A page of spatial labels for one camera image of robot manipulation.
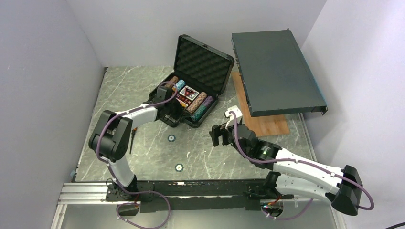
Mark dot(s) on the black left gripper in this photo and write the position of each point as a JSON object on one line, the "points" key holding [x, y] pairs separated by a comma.
{"points": [[181, 109]]}

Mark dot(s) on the brown grey chip row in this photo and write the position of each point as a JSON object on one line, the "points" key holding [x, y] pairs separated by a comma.
{"points": [[172, 82]]}

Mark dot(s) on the orange black handled screwdriver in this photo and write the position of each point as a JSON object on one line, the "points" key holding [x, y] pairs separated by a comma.
{"points": [[133, 132]]}

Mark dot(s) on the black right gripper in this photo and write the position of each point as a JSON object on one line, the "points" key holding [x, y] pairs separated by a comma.
{"points": [[218, 131]]}

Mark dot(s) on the dark teal rack server box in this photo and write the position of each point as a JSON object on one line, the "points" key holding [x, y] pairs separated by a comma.
{"points": [[276, 77]]}

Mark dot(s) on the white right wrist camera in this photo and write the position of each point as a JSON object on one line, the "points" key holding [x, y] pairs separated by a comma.
{"points": [[234, 116]]}

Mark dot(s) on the red black all-in triangle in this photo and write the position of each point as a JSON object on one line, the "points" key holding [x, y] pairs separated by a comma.
{"points": [[189, 92]]}

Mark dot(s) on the wooden board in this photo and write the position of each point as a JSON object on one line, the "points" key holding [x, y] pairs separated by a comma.
{"points": [[263, 125]]}

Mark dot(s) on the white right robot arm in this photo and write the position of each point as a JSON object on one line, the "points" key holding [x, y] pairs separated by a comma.
{"points": [[290, 174]]}

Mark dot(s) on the black poker set case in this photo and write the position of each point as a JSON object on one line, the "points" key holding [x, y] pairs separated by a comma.
{"points": [[204, 69]]}

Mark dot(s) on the blue playing card deck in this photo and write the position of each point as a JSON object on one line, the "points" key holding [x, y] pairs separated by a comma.
{"points": [[189, 93]]}

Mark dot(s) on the red die in case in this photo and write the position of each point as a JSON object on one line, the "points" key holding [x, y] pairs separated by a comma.
{"points": [[184, 101]]}

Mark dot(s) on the brown blue chip row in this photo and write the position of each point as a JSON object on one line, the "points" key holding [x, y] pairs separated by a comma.
{"points": [[196, 103]]}

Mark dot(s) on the purple chip stack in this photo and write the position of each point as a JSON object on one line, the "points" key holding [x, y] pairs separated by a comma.
{"points": [[207, 101]]}

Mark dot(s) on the light blue chip stack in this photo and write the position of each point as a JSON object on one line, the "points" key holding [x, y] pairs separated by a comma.
{"points": [[180, 84]]}

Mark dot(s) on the teal poker chip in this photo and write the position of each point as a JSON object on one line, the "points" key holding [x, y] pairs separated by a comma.
{"points": [[171, 138], [179, 167]]}

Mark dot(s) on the green chip stack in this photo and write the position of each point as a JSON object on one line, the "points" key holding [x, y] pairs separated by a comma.
{"points": [[200, 111]]}

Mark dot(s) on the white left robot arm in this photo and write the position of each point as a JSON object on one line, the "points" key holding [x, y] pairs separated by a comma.
{"points": [[110, 137]]}

